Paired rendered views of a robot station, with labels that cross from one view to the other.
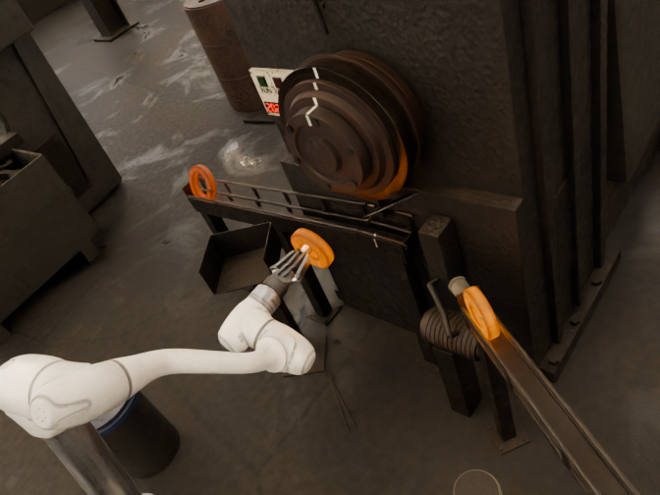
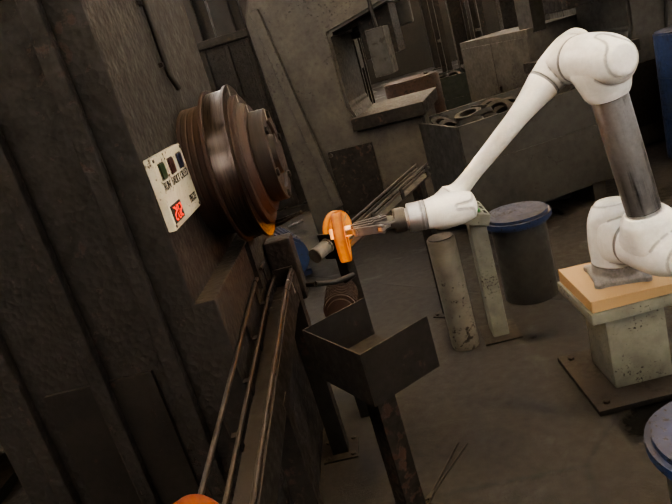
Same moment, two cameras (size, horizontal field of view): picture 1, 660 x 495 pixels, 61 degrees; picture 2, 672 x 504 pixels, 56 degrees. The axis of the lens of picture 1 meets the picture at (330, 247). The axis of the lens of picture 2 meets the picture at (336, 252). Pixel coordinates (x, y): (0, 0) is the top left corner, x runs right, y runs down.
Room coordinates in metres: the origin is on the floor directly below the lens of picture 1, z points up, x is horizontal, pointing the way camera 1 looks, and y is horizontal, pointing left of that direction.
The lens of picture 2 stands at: (2.82, 1.29, 1.35)
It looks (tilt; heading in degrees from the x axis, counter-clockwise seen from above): 17 degrees down; 222
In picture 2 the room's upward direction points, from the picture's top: 16 degrees counter-clockwise
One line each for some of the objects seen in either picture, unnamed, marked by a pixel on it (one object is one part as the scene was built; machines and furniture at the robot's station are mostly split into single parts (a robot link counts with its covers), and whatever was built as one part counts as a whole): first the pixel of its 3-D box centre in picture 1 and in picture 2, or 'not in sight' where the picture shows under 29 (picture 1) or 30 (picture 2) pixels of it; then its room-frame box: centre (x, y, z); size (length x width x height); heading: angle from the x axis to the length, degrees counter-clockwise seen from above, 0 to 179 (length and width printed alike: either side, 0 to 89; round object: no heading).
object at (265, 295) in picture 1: (265, 299); (415, 216); (1.27, 0.24, 0.83); 0.09 x 0.06 x 0.09; 36
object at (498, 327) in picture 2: not in sight; (485, 269); (0.51, 0.01, 0.31); 0.24 x 0.16 x 0.62; 36
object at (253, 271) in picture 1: (270, 306); (397, 444); (1.73, 0.33, 0.36); 0.26 x 0.20 x 0.72; 71
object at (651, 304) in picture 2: not in sight; (619, 290); (0.74, 0.62, 0.33); 0.32 x 0.32 x 0.04; 38
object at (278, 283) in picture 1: (280, 281); (391, 221); (1.31, 0.18, 0.83); 0.09 x 0.08 x 0.07; 126
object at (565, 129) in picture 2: not in sight; (510, 153); (-1.25, -0.58, 0.39); 1.03 x 0.83 x 0.77; 141
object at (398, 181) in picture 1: (346, 133); (241, 163); (1.49, -0.18, 1.11); 0.47 x 0.06 x 0.47; 36
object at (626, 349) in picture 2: not in sight; (626, 335); (0.74, 0.62, 0.16); 0.40 x 0.40 x 0.31; 38
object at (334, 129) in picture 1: (326, 151); (271, 155); (1.43, -0.10, 1.11); 0.28 x 0.06 x 0.28; 36
